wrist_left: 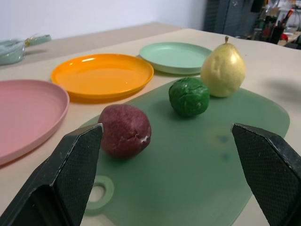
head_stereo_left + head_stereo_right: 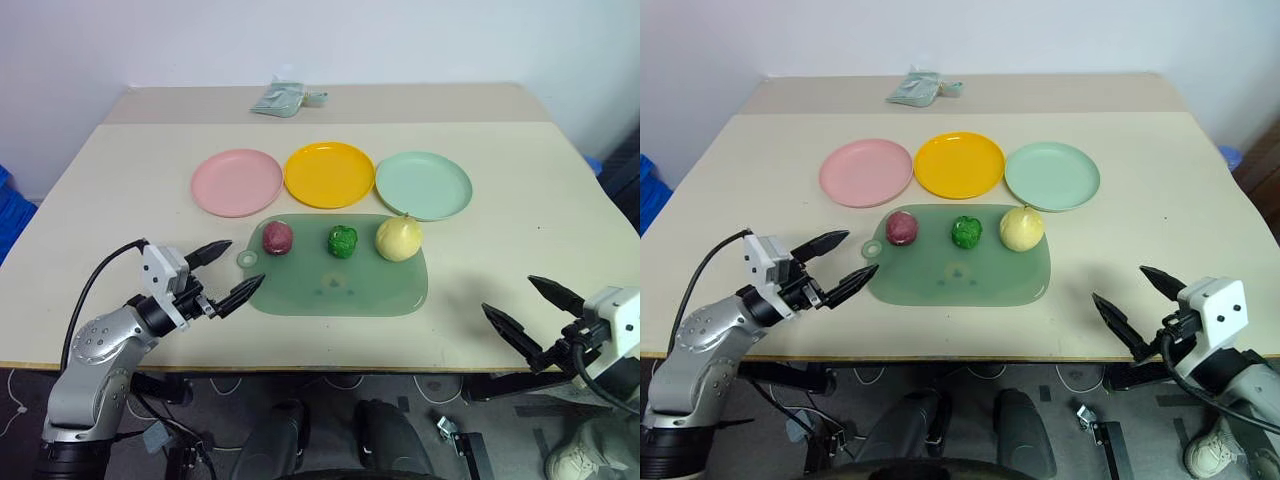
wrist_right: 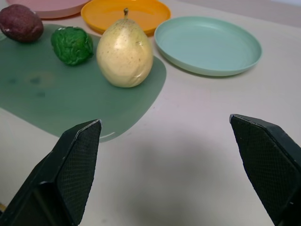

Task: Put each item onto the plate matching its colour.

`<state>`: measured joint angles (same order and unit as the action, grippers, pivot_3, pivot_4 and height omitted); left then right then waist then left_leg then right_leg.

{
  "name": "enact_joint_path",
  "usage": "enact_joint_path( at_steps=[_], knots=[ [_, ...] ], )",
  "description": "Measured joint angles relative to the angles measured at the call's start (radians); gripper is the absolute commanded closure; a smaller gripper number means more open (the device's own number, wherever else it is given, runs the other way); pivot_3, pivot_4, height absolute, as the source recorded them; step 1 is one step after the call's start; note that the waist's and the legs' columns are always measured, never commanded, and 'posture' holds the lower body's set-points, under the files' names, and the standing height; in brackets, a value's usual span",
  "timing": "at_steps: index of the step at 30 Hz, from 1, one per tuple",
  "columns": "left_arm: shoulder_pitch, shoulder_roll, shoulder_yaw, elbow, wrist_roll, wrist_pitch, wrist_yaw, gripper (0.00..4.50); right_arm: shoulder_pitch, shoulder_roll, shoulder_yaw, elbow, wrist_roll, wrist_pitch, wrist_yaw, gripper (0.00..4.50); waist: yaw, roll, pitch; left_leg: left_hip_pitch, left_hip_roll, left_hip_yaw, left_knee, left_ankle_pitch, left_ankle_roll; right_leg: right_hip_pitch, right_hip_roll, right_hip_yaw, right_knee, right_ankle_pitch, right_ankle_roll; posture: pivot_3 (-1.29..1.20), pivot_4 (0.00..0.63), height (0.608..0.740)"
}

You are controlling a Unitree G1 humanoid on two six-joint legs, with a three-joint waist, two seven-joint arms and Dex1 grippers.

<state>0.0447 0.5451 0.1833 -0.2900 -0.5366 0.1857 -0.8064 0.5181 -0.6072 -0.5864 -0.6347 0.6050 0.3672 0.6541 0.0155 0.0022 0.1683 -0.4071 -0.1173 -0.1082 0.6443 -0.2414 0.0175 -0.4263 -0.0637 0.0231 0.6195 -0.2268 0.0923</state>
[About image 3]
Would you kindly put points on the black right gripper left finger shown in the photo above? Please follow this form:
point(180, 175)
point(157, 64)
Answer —
point(70, 179)

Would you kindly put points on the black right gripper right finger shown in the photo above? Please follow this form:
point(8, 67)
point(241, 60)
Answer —
point(265, 164)

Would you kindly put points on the green plate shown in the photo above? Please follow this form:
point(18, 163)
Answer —
point(208, 46)

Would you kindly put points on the green toy lettuce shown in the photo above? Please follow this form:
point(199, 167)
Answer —
point(71, 46)

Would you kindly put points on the dark purple round fruit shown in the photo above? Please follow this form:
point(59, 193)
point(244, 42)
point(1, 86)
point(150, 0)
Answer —
point(20, 23)

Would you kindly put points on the pink plate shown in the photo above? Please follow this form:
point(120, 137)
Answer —
point(51, 7)

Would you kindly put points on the orange plate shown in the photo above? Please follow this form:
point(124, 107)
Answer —
point(131, 14)

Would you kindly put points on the dark green cutting mat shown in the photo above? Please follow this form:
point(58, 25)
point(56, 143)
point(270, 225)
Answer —
point(58, 94)

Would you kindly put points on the yellow pear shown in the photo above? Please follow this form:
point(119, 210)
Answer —
point(124, 54)

